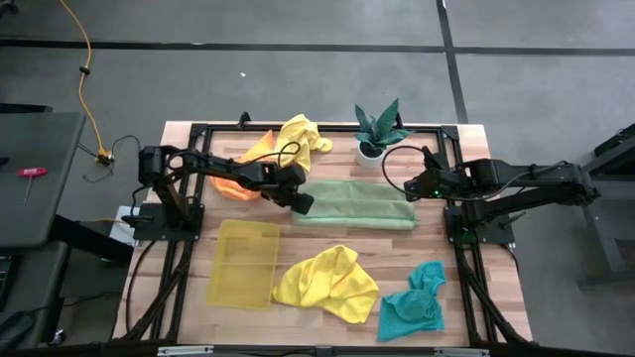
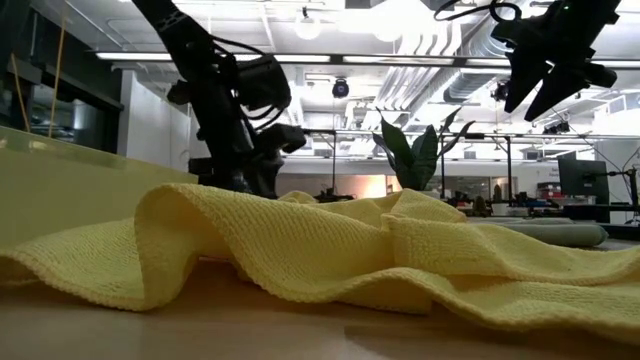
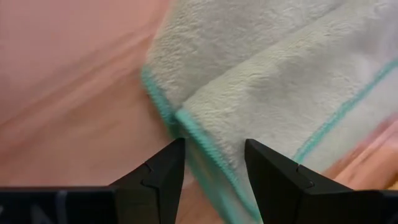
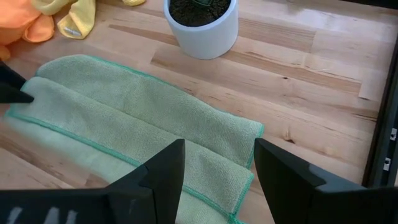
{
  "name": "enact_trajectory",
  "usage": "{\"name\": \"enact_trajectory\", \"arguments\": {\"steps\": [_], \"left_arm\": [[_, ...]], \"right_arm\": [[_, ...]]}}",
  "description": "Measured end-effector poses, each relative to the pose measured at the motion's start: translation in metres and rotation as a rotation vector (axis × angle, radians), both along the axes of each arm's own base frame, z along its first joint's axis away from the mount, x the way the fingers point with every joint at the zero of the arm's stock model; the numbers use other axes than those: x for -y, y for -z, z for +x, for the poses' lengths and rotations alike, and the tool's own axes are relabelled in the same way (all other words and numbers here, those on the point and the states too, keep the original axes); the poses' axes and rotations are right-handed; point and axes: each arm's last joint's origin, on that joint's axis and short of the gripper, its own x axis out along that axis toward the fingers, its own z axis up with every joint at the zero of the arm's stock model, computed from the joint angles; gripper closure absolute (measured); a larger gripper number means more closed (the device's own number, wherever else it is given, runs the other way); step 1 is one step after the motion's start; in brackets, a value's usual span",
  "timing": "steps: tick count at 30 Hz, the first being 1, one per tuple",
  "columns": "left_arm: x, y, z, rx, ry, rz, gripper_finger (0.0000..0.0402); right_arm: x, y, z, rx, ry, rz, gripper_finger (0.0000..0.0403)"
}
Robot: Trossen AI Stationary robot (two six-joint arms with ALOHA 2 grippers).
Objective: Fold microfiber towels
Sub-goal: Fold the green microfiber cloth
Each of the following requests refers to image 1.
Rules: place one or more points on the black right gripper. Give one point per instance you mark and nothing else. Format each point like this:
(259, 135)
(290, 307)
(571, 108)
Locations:
(441, 181)

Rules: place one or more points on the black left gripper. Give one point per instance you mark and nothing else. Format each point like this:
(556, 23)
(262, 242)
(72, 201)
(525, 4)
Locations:
(290, 181)

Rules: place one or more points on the orange microfiber towel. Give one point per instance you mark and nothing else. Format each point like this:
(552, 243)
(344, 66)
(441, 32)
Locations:
(233, 191)

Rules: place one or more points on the green microfiber towel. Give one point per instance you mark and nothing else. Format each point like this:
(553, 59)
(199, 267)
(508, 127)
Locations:
(357, 205)

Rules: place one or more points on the yellow microfiber towel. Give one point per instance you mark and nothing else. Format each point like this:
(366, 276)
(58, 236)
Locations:
(322, 282)
(302, 134)

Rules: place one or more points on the teal microfiber towel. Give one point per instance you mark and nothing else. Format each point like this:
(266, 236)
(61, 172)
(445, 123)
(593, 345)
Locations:
(412, 307)

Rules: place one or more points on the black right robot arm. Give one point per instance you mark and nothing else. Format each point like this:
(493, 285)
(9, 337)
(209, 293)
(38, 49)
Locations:
(546, 181)

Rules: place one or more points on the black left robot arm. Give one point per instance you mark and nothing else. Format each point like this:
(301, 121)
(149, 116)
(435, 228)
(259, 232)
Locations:
(228, 171)

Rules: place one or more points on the potted plant in white pot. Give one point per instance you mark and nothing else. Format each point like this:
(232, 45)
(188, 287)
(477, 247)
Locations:
(371, 154)

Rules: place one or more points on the yellow translucent plastic bin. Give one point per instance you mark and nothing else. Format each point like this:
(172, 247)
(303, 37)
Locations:
(243, 268)

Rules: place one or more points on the dark metal cart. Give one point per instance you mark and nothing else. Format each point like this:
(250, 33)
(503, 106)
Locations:
(600, 223)

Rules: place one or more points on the white power box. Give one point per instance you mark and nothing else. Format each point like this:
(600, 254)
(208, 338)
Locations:
(121, 233)

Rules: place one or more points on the grey side table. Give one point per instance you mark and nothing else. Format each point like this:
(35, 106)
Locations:
(44, 208)

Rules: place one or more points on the black aluminium table frame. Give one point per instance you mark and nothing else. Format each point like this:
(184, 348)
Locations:
(431, 129)

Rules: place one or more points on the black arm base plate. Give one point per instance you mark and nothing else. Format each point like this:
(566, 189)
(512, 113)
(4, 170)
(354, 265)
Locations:
(496, 233)
(191, 230)

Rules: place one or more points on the silver metal bracket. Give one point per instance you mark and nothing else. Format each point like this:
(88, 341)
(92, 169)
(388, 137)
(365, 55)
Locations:
(183, 350)
(461, 352)

